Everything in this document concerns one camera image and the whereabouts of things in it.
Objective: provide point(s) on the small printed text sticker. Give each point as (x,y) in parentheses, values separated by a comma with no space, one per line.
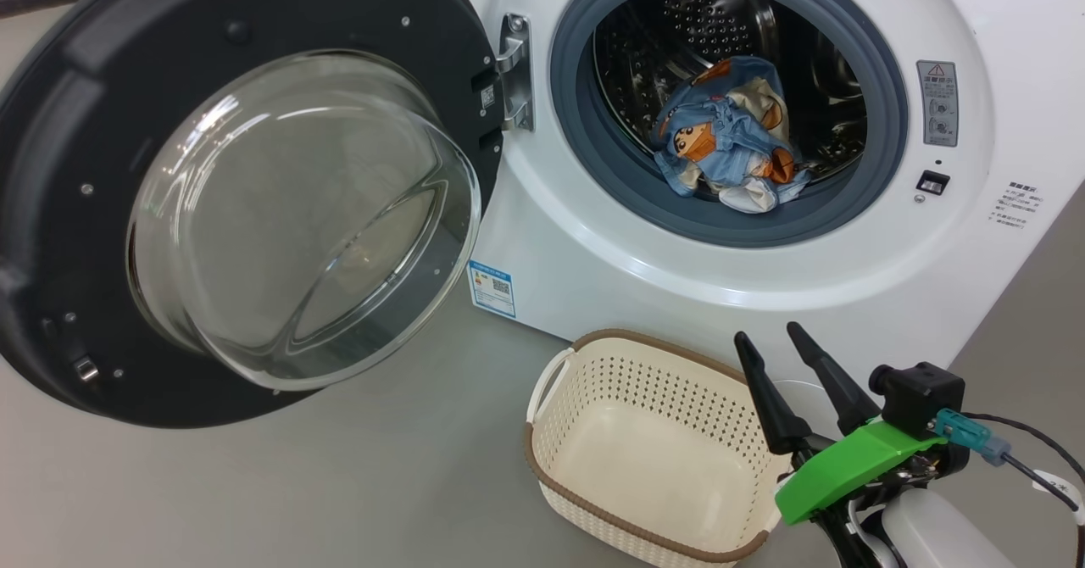
(1015,205)

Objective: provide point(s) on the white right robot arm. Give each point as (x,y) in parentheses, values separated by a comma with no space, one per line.
(941,534)

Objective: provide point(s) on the blue energy label sticker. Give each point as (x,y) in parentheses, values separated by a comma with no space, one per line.
(492,290)

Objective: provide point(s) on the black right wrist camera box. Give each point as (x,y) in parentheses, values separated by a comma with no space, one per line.
(920,394)

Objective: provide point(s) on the steel perforated washer drum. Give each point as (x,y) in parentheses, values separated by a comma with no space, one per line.
(661,34)

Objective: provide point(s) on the cream perforated laundry basket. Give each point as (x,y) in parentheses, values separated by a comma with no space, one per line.
(653,466)

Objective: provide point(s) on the metal washer door hinge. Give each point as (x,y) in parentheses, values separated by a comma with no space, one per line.
(515,68)

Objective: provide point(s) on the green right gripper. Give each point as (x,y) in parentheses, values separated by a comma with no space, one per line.
(848,470)

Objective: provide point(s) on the grey warning label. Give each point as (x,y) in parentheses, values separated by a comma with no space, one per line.
(937,103)

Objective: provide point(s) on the blue cartoon print garment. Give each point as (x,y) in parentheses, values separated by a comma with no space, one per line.
(695,140)
(763,178)

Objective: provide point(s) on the round white filter cover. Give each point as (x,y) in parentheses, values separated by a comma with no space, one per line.
(805,392)

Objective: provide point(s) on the white front-load washing machine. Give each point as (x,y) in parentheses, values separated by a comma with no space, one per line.
(848,271)

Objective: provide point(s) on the teal right camera connector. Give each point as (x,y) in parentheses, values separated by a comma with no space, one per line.
(966,434)

